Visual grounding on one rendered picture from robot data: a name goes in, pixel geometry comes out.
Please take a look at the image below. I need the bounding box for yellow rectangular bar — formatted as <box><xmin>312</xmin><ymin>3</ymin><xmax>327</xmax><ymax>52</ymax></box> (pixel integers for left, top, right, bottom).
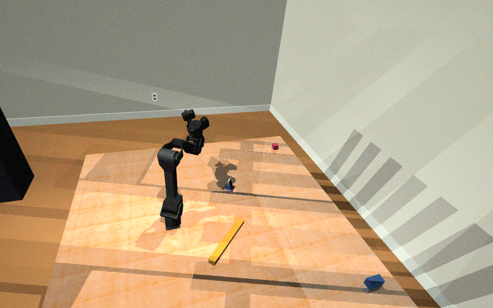
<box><xmin>208</xmin><ymin>218</ymin><xmax>244</xmax><ymax>265</ymax></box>

